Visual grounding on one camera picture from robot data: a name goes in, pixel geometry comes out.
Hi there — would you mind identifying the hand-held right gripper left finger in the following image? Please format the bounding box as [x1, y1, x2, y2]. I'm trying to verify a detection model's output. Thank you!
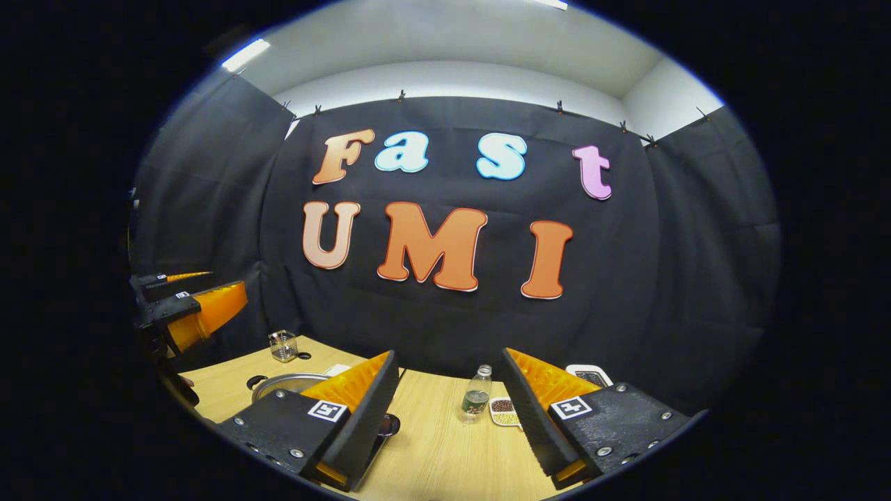
[217, 350, 402, 491]

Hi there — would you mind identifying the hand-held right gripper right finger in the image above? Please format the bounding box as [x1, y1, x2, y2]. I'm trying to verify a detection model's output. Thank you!
[501, 348, 697, 491]

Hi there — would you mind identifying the steel pot with soybeans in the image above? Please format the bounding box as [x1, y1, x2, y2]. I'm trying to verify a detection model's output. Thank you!
[246, 373, 401, 439]

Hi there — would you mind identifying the white divided bean dish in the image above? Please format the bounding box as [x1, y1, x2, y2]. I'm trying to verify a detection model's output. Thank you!
[489, 397, 523, 427]

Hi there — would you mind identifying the clear plastic water bottle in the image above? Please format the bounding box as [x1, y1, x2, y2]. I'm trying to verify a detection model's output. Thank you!
[459, 365, 493, 424]

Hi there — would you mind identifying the white toaster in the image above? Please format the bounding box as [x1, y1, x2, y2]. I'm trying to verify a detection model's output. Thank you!
[565, 364, 615, 389]

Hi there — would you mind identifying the small ceiling light panel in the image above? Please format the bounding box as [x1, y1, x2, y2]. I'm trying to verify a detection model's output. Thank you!
[221, 38, 271, 72]

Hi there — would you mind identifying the row of black cloth clips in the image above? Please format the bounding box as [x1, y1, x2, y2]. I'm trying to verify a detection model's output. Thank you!
[233, 70, 711, 148]

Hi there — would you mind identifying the metal wire basket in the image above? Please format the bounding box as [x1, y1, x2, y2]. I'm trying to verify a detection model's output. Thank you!
[268, 330, 312, 363]

